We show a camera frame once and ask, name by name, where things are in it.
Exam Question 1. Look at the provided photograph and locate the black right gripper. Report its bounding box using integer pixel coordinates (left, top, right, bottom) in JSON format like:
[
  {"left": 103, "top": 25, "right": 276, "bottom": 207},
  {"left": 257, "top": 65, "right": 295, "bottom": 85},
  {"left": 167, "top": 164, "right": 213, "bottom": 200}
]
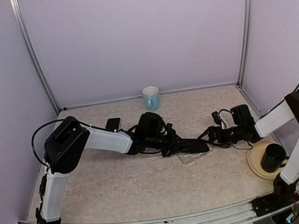
[{"left": 197, "top": 121, "right": 247, "bottom": 152}]

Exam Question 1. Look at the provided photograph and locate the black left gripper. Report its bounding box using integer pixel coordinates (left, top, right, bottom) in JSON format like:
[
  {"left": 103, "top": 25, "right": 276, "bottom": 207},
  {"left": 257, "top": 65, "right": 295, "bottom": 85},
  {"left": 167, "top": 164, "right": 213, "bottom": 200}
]
[{"left": 145, "top": 125, "right": 192, "bottom": 160}]

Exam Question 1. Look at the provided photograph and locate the purple-edged black smartphone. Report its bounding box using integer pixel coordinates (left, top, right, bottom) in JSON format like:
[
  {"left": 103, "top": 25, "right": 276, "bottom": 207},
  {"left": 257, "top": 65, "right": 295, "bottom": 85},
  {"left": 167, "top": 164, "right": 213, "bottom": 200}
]
[{"left": 105, "top": 117, "right": 121, "bottom": 132}]

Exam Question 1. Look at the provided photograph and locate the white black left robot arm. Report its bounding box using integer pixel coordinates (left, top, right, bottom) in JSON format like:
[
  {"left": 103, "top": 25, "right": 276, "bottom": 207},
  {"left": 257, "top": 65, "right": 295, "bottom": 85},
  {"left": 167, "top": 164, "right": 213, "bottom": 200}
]
[{"left": 36, "top": 112, "right": 183, "bottom": 224}]

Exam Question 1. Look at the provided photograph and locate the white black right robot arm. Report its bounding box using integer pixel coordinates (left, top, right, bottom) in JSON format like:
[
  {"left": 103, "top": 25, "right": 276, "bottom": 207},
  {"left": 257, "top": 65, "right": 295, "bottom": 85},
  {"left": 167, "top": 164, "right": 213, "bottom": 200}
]
[{"left": 199, "top": 89, "right": 299, "bottom": 185}]

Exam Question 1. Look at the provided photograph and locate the light blue ceramic mug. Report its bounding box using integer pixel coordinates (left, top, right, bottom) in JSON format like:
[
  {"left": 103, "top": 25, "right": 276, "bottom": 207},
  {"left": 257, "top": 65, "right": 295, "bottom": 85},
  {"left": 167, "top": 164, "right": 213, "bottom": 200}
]
[{"left": 142, "top": 86, "right": 160, "bottom": 111}]

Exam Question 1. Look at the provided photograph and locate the dark green mug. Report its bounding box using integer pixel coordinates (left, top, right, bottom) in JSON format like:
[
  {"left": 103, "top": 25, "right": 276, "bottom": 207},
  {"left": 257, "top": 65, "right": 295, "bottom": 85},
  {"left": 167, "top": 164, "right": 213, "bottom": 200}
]
[{"left": 260, "top": 143, "right": 289, "bottom": 173}]

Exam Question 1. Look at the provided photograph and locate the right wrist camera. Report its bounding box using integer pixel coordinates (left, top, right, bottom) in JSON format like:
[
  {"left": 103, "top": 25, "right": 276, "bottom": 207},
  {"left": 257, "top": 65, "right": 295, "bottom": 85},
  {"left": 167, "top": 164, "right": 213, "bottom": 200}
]
[{"left": 211, "top": 111, "right": 222, "bottom": 126}]

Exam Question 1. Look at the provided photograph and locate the right aluminium corner post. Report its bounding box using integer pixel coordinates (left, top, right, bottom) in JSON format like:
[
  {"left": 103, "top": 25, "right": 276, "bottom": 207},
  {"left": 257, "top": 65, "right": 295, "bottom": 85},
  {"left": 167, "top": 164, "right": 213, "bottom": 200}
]
[{"left": 224, "top": 0, "right": 271, "bottom": 86}]

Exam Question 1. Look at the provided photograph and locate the aluminium corner post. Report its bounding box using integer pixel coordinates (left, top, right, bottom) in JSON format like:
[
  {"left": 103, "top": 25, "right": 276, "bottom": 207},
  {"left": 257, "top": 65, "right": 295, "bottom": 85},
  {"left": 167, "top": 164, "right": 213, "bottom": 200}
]
[
  {"left": 224, "top": 0, "right": 271, "bottom": 86},
  {"left": 9, "top": 0, "right": 61, "bottom": 115}
]

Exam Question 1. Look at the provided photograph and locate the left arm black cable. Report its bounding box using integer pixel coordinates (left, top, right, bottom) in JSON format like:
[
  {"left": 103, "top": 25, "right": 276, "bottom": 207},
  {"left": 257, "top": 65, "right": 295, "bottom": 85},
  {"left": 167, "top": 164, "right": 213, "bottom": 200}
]
[{"left": 28, "top": 118, "right": 73, "bottom": 168}]

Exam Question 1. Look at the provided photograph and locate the left aluminium corner post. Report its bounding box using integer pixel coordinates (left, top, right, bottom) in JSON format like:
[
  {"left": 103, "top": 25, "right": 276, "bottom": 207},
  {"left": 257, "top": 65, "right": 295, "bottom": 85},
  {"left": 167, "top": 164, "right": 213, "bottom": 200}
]
[{"left": 9, "top": 0, "right": 61, "bottom": 115}]

